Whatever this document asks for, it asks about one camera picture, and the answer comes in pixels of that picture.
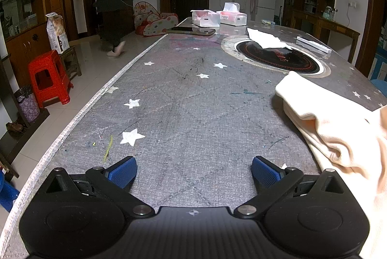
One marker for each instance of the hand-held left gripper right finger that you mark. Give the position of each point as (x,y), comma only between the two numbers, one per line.
(266,171)

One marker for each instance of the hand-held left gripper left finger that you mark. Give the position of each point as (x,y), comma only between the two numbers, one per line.
(124,171)

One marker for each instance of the cream long-sleeve garment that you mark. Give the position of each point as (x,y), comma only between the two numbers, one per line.
(341,132)

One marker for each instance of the green stalk scrap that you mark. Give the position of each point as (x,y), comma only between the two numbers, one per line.
(108,148)

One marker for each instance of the round built-in black hotplate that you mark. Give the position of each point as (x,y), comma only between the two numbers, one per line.
(281,61)

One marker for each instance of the purple patterned trash bin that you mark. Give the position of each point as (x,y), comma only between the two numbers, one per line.
(27,108)

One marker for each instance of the brown shoes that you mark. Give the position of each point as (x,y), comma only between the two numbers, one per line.
(14,127)

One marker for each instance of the blue plastic container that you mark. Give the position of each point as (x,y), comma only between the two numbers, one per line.
(7,192)

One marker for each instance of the small wooden stool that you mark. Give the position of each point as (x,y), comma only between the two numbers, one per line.
(74,59)

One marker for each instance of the white crumpled cloth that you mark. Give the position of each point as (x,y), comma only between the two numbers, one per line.
(266,39)

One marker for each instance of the red plastic stool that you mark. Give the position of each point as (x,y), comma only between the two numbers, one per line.
(45,62)

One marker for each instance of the blue chair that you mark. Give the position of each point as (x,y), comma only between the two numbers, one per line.
(379,92)

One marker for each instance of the small flat packet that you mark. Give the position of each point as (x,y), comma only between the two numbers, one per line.
(268,22)

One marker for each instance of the polka-dot play tent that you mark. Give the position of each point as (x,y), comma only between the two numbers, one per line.
(157,23)

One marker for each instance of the printed paper bag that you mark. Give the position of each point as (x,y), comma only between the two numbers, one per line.
(57,32)

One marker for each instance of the black smartphone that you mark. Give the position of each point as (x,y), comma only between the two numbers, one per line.
(190,31)

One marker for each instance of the white and pink tissue box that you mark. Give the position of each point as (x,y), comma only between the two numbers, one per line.
(234,17)

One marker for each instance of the wooden glass-shelf cabinet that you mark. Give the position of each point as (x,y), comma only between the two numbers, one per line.
(27,44)

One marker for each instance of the wooden side table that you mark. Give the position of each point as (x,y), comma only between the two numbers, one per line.
(329,24)

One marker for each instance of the glass kettle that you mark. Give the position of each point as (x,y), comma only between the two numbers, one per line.
(327,13)

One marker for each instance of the small dark side cabinet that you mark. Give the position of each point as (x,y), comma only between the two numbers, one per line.
(166,3)

